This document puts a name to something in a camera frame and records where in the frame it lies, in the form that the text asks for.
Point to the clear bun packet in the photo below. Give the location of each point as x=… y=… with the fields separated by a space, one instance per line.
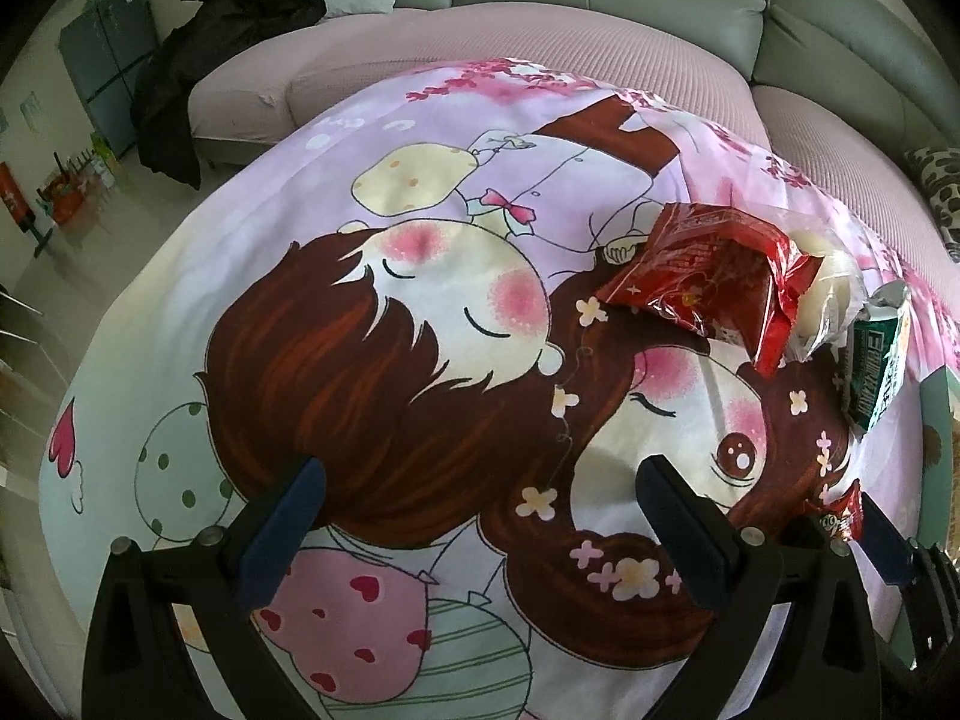
x=832 y=277

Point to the red foil snack packet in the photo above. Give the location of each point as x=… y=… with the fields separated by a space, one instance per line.
x=697 y=270

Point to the pink sofa cover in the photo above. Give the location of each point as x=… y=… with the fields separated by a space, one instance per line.
x=450 y=37

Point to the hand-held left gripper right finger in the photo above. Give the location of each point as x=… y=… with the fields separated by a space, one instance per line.
x=682 y=532

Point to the red plastic basket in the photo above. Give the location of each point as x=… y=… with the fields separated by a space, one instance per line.
x=67 y=199

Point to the blue grey cabinet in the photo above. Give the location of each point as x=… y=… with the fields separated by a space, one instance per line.
x=105 y=82

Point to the teal cardboard box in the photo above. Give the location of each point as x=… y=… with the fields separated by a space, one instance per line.
x=941 y=412

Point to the black clothing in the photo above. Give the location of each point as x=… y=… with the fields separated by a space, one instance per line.
x=202 y=52

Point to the black white patterned pillow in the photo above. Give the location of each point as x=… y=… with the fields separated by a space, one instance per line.
x=937 y=180

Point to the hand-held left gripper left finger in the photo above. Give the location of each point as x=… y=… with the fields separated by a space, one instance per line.
x=285 y=532

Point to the green white snack packet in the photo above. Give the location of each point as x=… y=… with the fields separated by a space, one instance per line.
x=874 y=371

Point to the printed cartoon blanket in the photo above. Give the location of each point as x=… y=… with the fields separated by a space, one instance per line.
x=375 y=360

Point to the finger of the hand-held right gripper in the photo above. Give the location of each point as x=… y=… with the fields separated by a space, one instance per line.
x=802 y=536
x=889 y=547

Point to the small red snack packet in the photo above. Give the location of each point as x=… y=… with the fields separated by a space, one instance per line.
x=840 y=517

